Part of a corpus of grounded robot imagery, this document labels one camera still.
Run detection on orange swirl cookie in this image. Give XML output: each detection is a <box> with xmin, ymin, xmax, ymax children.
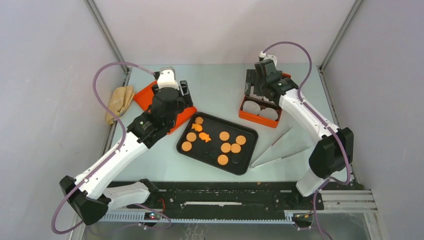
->
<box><xmin>194</xmin><ymin>116</ymin><xmax>204</xmax><ymax>125</ymax></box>

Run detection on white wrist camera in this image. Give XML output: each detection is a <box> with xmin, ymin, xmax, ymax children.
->
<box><xmin>258</xmin><ymin>51</ymin><xmax>278</xmax><ymax>67</ymax></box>
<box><xmin>157</xmin><ymin>66</ymin><xmax>179</xmax><ymax>90</ymax></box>

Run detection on orange fish cookie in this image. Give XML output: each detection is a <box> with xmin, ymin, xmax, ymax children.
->
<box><xmin>191</xmin><ymin>123</ymin><xmax>203</xmax><ymax>133</ymax></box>
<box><xmin>198</xmin><ymin>132</ymin><xmax>212</xmax><ymax>143</ymax></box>

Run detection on black baking tray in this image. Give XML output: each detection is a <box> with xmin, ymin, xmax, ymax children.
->
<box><xmin>176</xmin><ymin>112</ymin><xmax>259</xmax><ymax>176</ymax></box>

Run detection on silver metal tongs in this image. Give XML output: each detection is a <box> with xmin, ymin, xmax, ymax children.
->
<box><xmin>250</xmin><ymin>126</ymin><xmax>311</xmax><ymax>169</ymax></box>

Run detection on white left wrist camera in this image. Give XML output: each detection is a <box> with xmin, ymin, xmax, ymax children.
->
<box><xmin>157</xmin><ymin>66</ymin><xmax>179</xmax><ymax>90</ymax></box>

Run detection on orange box lid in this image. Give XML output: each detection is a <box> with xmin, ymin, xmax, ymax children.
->
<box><xmin>133</xmin><ymin>80</ymin><xmax>197</xmax><ymax>135</ymax></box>

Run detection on orange cookie box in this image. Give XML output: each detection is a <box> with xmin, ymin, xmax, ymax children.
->
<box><xmin>238</xmin><ymin>69</ymin><xmax>283</xmax><ymax>129</ymax></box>

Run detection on round orange biscuit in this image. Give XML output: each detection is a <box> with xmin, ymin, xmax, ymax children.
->
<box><xmin>230</xmin><ymin>143</ymin><xmax>242</xmax><ymax>154</ymax></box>
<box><xmin>181</xmin><ymin>141</ymin><xmax>193</xmax><ymax>152</ymax></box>
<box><xmin>235</xmin><ymin>135</ymin><xmax>247</xmax><ymax>146</ymax></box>
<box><xmin>219</xmin><ymin>131</ymin><xmax>230</xmax><ymax>142</ymax></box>
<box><xmin>217</xmin><ymin>154</ymin><xmax>229</xmax><ymax>166</ymax></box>
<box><xmin>220</xmin><ymin>142</ymin><xmax>232</xmax><ymax>153</ymax></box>
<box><xmin>186</xmin><ymin>132</ymin><xmax>197</xmax><ymax>142</ymax></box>

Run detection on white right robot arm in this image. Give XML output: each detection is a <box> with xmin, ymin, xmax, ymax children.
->
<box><xmin>245</xmin><ymin>59</ymin><xmax>354</xmax><ymax>209</ymax></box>

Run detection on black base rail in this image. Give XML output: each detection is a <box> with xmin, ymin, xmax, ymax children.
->
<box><xmin>77</xmin><ymin>180</ymin><xmax>379</xmax><ymax>229</ymax></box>

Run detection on beige crumpled cloth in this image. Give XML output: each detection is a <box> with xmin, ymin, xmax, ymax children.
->
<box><xmin>108</xmin><ymin>85</ymin><xmax>136</xmax><ymax>118</ymax></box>

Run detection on white paper cupcake liner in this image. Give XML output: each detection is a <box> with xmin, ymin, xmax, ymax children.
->
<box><xmin>258</xmin><ymin>107</ymin><xmax>279</xmax><ymax>121</ymax></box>
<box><xmin>241</xmin><ymin>100</ymin><xmax>261</xmax><ymax>116</ymax></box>

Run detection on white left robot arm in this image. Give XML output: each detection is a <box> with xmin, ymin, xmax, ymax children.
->
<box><xmin>59</xmin><ymin>80</ymin><xmax>193</xmax><ymax>226</ymax></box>

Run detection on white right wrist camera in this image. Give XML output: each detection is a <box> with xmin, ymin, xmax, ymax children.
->
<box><xmin>258</xmin><ymin>51</ymin><xmax>278</xmax><ymax>67</ymax></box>

